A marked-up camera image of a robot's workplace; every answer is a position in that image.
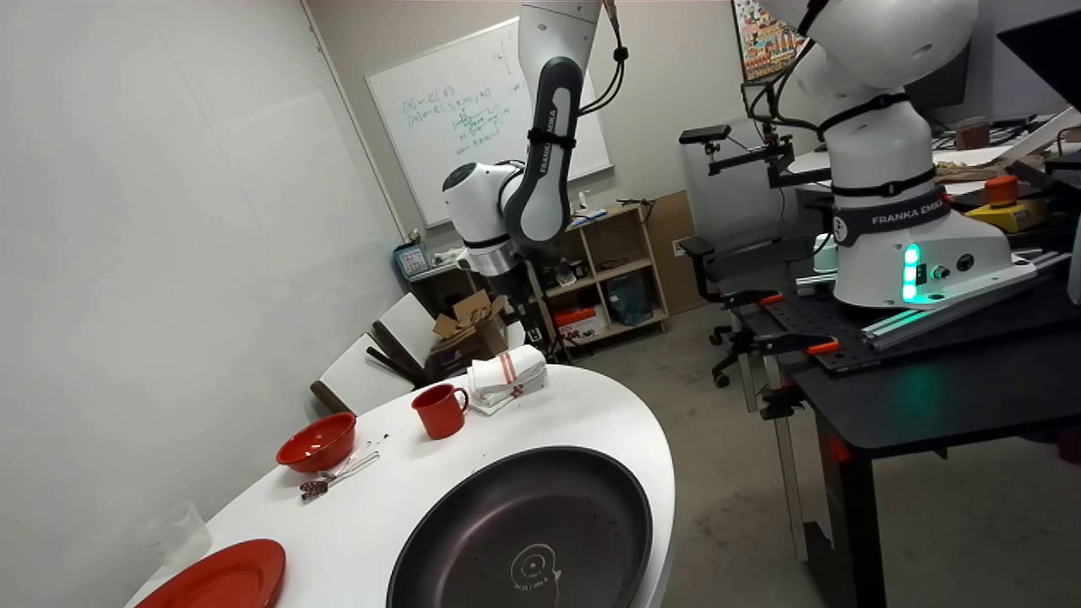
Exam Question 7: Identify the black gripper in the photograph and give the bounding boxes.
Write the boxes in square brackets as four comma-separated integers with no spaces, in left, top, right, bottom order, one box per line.
[484,263,545,347]

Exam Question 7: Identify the white cloth red stripe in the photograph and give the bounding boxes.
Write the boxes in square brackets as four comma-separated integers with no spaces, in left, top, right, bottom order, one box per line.
[464,342,550,400]

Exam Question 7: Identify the large dark round basin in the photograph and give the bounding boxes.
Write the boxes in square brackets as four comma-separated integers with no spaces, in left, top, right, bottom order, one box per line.
[385,444,655,608]

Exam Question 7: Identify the folded white cloth stack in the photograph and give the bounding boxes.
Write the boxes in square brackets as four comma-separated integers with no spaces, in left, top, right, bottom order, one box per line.
[466,383,545,419]

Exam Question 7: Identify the brown cardboard box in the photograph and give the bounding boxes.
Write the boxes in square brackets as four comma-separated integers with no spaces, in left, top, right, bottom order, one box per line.
[429,286,510,364]

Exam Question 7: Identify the wooden shelf unit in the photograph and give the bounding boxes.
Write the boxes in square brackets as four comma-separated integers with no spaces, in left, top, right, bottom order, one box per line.
[520,198,672,363]

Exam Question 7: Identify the blue plastic crate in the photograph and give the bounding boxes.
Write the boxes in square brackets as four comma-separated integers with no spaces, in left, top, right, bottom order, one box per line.
[388,236,437,283]

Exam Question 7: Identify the red mug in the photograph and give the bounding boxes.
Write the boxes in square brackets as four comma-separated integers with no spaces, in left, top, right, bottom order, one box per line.
[410,383,473,444]

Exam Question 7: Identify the wooden chair white cushions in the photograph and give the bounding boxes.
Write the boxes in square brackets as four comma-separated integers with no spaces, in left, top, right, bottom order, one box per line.
[308,286,447,419]

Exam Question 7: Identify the flat brown cardboard sheet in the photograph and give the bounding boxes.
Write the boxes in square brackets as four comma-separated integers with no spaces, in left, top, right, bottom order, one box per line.
[646,187,701,317]

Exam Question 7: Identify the whiteboard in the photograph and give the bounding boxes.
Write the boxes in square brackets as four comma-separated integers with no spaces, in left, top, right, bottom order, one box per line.
[366,15,617,231]

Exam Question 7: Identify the black office chair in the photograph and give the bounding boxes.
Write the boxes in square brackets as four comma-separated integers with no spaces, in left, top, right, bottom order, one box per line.
[680,231,791,393]

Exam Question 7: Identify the red bowl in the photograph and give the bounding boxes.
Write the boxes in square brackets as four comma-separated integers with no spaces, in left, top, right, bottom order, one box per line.
[273,409,362,477]

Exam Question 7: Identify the small white bottle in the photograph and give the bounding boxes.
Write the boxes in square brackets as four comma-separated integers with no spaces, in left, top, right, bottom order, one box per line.
[812,231,843,281]

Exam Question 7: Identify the red plate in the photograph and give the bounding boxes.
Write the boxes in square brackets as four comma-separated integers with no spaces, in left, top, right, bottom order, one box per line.
[130,536,289,608]

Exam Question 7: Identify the clear plastic cup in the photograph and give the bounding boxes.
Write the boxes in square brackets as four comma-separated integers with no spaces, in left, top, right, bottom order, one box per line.
[137,499,216,571]

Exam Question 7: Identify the black desk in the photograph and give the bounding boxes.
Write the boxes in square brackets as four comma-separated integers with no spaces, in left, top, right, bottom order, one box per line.
[736,251,1081,608]

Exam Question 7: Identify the yellow emergency stop box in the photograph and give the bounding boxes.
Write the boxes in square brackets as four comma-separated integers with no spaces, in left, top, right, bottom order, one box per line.
[965,171,1056,240]

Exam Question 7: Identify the white paper stack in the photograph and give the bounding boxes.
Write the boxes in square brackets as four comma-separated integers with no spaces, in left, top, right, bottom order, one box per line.
[929,105,1081,184]

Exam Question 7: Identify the black monitor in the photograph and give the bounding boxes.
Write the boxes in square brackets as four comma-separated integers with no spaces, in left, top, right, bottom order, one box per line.
[992,8,1081,115]

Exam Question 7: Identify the round white pedestal table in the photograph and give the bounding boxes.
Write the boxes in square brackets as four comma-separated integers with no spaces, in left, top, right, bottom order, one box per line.
[121,363,680,608]

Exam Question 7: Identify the black clamp orange handle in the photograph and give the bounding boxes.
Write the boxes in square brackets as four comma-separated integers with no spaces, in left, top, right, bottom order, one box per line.
[754,286,813,414]
[760,334,847,566]

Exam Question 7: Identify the colourful wall poster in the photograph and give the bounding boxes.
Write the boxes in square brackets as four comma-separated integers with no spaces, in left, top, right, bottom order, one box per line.
[728,0,808,88]

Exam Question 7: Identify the aluminium rail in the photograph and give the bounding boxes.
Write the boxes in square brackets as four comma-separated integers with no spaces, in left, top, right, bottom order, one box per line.
[857,251,1073,347]

